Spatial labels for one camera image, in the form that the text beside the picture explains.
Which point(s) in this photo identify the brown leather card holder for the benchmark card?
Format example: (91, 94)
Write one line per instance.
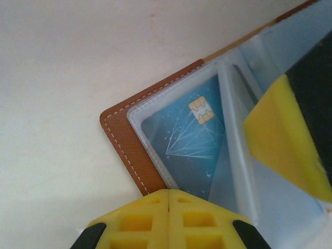
(129, 145)

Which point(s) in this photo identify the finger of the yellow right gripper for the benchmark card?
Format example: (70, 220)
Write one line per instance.
(280, 135)

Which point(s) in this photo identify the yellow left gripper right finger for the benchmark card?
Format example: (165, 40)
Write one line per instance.
(176, 220)

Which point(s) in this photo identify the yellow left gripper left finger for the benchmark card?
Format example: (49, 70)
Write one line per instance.
(158, 220)

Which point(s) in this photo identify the blue logo card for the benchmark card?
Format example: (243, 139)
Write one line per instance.
(186, 155)

